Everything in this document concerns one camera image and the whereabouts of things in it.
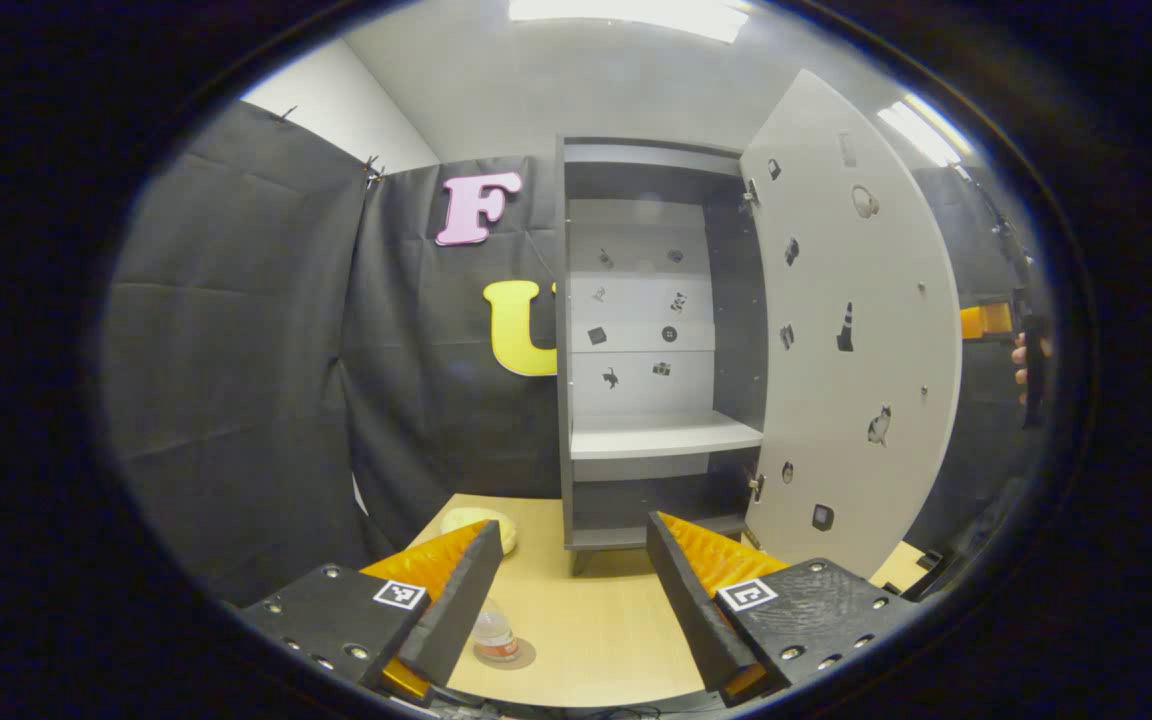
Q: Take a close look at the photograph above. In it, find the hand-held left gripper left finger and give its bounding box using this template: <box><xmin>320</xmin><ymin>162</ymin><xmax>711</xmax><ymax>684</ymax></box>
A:
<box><xmin>241</xmin><ymin>520</ymin><xmax>505</xmax><ymax>709</ymax></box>

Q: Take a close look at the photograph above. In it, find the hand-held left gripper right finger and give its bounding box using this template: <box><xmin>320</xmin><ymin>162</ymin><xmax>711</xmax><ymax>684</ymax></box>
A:
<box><xmin>644</xmin><ymin>513</ymin><xmax>922</xmax><ymax>709</ymax></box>

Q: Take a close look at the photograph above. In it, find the clear plastic bottle red label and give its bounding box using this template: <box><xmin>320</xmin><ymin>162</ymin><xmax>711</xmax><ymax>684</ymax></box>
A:
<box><xmin>472</xmin><ymin>610</ymin><xmax>520</xmax><ymax>662</ymax></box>

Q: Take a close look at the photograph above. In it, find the round brown coaster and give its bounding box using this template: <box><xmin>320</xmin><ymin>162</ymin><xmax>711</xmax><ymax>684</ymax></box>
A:
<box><xmin>474</xmin><ymin>638</ymin><xmax>537</xmax><ymax>671</ymax></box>

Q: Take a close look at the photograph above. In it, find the white cabinet door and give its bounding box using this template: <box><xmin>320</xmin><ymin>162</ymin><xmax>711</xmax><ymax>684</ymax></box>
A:
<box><xmin>739</xmin><ymin>68</ymin><xmax>964</xmax><ymax>579</ymax></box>

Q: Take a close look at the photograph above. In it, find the yellow bread bun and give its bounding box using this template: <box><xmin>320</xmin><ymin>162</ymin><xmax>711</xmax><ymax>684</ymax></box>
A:
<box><xmin>439</xmin><ymin>507</ymin><xmax>519</xmax><ymax>556</ymax></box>

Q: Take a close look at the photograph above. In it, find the black backdrop cloth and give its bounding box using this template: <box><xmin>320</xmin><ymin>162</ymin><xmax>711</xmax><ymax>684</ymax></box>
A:
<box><xmin>101</xmin><ymin>100</ymin><xmax>1047</xmax><ymax>606</ymax></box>

